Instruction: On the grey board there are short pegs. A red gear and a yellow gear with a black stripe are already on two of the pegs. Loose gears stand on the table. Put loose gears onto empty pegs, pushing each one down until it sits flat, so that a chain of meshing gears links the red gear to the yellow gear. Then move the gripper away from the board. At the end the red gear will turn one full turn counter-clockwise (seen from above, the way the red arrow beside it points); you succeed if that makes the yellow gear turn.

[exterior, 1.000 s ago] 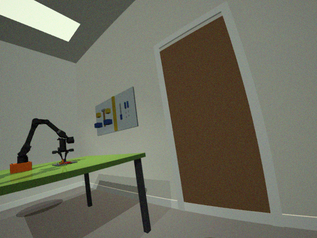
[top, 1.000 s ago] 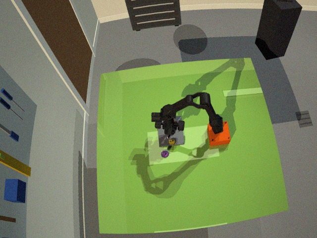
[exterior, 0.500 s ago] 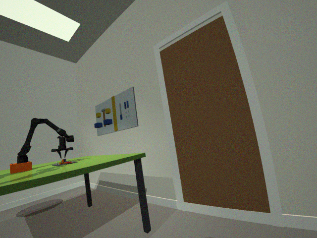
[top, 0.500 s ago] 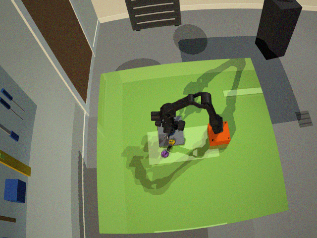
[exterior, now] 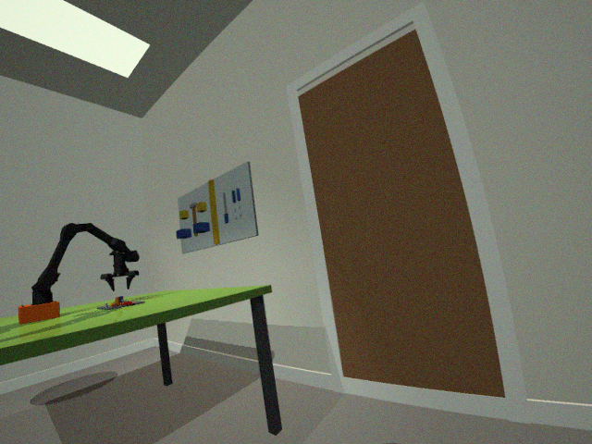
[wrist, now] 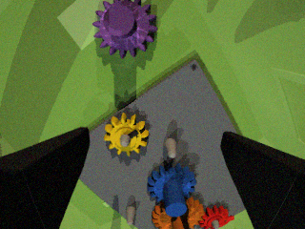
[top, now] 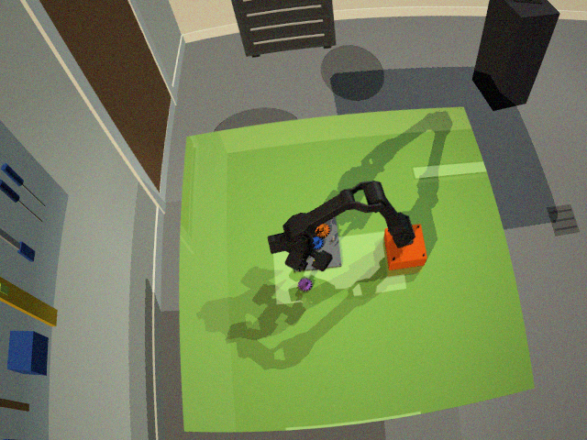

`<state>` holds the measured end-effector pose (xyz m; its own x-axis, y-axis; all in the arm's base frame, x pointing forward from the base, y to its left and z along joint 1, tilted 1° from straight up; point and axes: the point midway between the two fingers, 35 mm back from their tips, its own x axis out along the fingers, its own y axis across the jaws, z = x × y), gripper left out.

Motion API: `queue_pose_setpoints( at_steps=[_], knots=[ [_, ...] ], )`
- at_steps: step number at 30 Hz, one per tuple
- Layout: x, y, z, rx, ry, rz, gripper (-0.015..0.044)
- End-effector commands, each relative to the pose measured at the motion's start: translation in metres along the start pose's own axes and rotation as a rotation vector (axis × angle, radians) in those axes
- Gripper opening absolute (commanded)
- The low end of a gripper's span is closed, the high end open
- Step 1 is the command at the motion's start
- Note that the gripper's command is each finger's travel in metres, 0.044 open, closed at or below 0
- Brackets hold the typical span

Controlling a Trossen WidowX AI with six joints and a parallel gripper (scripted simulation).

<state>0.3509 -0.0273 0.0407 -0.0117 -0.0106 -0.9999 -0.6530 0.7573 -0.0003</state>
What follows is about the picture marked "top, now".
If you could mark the orange gear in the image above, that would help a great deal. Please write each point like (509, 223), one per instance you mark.
(322, 230)

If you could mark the purple gear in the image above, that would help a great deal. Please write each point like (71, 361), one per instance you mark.
(305, 284)

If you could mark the blue gear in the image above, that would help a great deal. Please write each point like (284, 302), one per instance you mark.
(318, 242)

